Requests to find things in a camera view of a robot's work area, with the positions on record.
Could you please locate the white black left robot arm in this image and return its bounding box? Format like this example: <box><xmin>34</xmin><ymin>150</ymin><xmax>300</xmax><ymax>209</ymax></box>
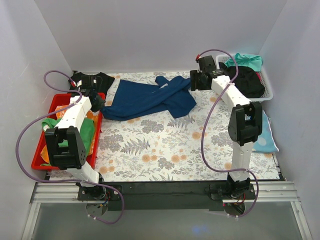
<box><xmin>44</xmin><ymin>76</ymin><xmax>107</xmax><ymax>200</ymax></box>

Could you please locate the teal garment in basket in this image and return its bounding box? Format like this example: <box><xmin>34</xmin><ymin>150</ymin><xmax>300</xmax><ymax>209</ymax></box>
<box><xmin>233</xmin><ymin>53</ymin><xmax>263</xmax><ymax>72</ymax></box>

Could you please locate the light blue polka dot cloth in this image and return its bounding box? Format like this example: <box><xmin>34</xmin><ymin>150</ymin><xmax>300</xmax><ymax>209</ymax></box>
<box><xmin>252</xmin><ymin>110</ymin><xmax>279</xmax><ymax>154</ymax></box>

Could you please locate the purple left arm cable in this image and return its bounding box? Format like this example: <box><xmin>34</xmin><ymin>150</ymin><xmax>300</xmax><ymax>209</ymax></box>
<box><xmin>15</xmin><ymin>70</ymin><xmax>125</xmax><ymax>225</ymax></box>

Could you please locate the floral patterned table mat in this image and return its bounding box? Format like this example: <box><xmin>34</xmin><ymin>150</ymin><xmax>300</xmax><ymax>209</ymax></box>
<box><xmin>48</xmin><ymin>71</ymin><xmax>280</xmax><ymax>183</ymax></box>

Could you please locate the orange white patterned shirt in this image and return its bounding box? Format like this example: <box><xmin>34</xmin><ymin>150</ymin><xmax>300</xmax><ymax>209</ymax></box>
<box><xmin>40</xmin><ymin>110</ymin><xmax>99</xmax><ymax>167</ymax></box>

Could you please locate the green t shirt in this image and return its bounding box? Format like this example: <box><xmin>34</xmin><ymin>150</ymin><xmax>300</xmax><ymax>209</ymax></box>
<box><xmin>40</xmin><ymin>117</ymin><xmax>95</xmax><ymax>166</ymax></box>

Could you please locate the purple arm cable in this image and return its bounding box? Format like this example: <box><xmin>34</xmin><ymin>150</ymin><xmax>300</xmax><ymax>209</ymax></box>
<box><xmin>195</xmin><ymin>48</ymin><xmax>259</xmax><ymax>219</ymax></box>
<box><xmin>15</xmin><ymin>70</ymin><xmax>125</xmax><ymax>225</ymax></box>

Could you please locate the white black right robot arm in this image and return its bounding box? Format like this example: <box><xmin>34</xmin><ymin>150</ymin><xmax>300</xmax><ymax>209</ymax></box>
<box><xmin>190</xmin><ymin>55</ymin><xmax>263</xmax><ymax>199</ymax></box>

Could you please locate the dark blue t shirt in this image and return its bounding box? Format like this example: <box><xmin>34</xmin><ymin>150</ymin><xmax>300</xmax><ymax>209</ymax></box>
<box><xmin>101</xmin><ymin>76</ymin><xmax>197</xmax><ymax>121</ymax></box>

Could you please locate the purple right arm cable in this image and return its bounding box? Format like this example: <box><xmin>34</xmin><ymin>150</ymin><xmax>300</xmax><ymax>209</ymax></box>
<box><xmin>195</xmin><ymin>48</ymin><xmax>259</xmax><ymax>219</ymax></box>

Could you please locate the white plastic laundry basket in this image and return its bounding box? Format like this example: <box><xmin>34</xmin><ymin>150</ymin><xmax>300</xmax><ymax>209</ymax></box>
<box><xmin>215</xmin><ymin>54</ymin><xmax>273</xmax><ymax>102</ymax></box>

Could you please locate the black garment in basket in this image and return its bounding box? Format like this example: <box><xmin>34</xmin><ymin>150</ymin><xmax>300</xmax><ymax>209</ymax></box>
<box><xmin>233</xmin><ymin>66</ymin><xmax>265</xmax><ymax>99</ymax></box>

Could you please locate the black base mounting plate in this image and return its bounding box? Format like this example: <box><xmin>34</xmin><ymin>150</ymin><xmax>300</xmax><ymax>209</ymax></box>
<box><xmin>77</xmin><ymin>180</ymin><xmax>256</xmax><ymax>212</ymax></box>

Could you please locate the aluminium frame rail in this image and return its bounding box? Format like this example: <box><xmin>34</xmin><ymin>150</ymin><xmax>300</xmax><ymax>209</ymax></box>
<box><xmin>22</xmin><ymin>181</ymin><xmax>312</xmax><ymax>240</ymax></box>

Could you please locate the black t shirt on table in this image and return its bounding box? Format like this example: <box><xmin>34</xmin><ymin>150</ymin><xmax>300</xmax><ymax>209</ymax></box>
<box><xmin>69</xmin><ymin>71</ymin><xmax>115</xmax><ymax>96</ymax></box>

